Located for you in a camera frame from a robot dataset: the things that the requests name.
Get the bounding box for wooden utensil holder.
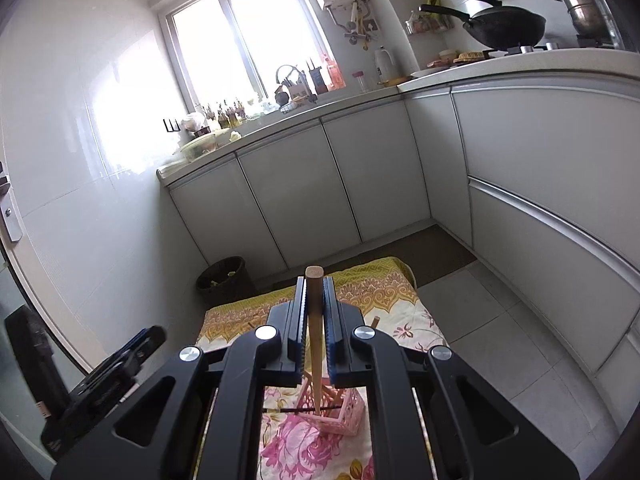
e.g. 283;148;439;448
274;65;317;105

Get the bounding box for dark woven trash bin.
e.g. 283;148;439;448
195;256;249;309

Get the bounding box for wall spice rack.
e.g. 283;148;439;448
405;0;452;36

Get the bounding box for pink plastic basket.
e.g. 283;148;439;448
295;377;364;439

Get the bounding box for metal door handle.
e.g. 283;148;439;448
0;160;24;244

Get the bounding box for water heater pipes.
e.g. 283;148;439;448
327;2;379;52

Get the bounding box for brown floor mat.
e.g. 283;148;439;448
320;224;478;287

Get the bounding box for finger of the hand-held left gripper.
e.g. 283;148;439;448
121;326;169;366

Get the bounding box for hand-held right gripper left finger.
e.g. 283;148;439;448
50;277;307;480

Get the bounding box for floral printed blanket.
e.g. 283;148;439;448
192;256;451;480

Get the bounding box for glass bowl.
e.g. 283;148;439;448
172;130;222;164

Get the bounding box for white base cabinet with drawers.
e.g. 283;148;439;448
400;52;640;377

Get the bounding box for black wok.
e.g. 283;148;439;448
419;0;547;52

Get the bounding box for kitchen window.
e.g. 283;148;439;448
159;0;332;117

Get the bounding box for dark cloth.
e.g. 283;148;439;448
4;304;67;417

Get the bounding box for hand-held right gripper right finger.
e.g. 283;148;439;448
322;277;581;480

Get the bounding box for row of small bottles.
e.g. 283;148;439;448
200;100;262;129

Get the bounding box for white base cabinet with doors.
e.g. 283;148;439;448
159;91;437;272

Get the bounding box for orange bottle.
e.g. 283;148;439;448
322;55;346;89

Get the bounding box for white thermos jug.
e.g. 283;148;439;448
373;46;399;84

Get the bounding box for black knife block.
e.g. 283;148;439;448
306;57;329;94

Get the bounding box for black chopstick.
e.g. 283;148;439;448
262;406;346;416

